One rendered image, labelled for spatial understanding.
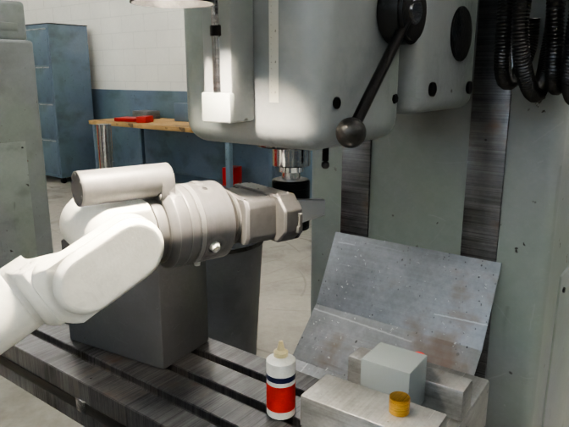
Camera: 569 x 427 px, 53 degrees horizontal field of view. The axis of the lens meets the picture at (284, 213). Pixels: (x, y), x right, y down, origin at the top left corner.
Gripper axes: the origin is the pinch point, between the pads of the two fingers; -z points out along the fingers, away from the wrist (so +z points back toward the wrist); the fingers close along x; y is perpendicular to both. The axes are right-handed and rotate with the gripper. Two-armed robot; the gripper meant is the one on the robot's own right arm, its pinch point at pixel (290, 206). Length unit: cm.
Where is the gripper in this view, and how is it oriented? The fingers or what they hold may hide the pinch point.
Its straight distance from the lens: 71.1
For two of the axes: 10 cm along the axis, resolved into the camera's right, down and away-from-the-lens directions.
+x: -6.1, -1.9, 7.7
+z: -7.9, 1.4, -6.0
